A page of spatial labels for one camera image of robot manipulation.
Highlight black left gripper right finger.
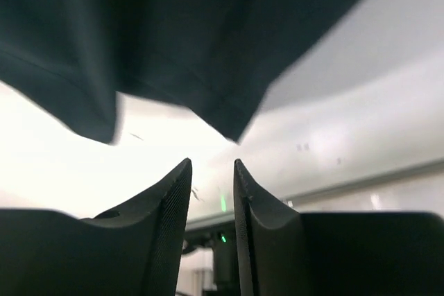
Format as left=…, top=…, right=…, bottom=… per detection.
left=233, top=160, right=443, bottom=295

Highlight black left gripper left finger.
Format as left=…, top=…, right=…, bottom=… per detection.
left=1, top=159, right=192, bottom=295

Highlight dark navy shorts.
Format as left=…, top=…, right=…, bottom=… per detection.
left=1, top=0, right=359, bottom=143

